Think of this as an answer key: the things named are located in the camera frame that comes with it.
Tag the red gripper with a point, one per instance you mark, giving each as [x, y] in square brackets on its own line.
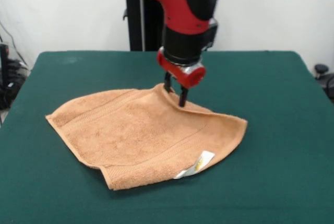
[193, 77]

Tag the orange terry towel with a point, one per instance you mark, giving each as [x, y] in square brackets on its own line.
[146, 135]

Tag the dark green table cloth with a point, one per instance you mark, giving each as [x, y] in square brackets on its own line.
[261, 182]

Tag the black equipment stack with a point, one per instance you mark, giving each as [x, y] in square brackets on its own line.
[6, 83]

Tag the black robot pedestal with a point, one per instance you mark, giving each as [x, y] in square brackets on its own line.
[146, 25]

